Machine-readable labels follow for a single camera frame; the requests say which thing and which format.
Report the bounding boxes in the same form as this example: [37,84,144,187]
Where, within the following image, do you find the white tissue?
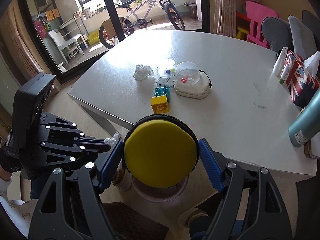
[133,64,154,81]

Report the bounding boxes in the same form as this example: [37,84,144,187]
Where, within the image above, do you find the beige fabric pouch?
[174,70,212,99]

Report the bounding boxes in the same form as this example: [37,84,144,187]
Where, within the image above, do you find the teal toy brick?
[154,87,170,103]

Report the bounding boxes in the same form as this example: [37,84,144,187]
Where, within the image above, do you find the white power bank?
[156,76,175,88]

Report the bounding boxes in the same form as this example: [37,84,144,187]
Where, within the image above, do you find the black slipper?
[177,207,208,228]

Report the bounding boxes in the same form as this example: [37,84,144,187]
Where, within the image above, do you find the teal thermos bottle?
[288,89,320,147]

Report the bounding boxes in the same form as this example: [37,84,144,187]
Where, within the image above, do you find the white plastic chair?
[48,30,88,64]

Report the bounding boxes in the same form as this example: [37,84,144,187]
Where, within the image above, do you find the white table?
[70,30,317,181]

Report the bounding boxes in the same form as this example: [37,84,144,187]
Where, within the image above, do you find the yellow toy brick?
[150,95,169,114]

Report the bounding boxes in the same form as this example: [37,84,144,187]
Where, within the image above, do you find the union jack tissue box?
[281,50,319,108]

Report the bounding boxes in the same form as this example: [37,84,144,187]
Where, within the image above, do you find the white tube bottle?
[272,47,288,77]

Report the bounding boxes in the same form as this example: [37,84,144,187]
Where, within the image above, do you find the white green-capped tube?
[279,65,291,85]

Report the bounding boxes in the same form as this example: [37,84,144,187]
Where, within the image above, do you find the clear bowl purple yellow toys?
[156,59,176,77]

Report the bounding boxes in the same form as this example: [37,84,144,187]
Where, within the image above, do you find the clear bowl red blue toys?
[175,61,201,86]

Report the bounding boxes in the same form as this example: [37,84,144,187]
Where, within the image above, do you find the grey cushion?
[288,15,317,59]

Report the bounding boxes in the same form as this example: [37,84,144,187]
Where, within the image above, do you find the dark grey armchair back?
[261,17,293,53]

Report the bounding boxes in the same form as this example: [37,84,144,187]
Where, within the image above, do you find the beige curtain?
[213,0,236,38]

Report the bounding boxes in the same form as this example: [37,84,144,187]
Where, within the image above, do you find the pink kids chair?
[246,1,279,48]

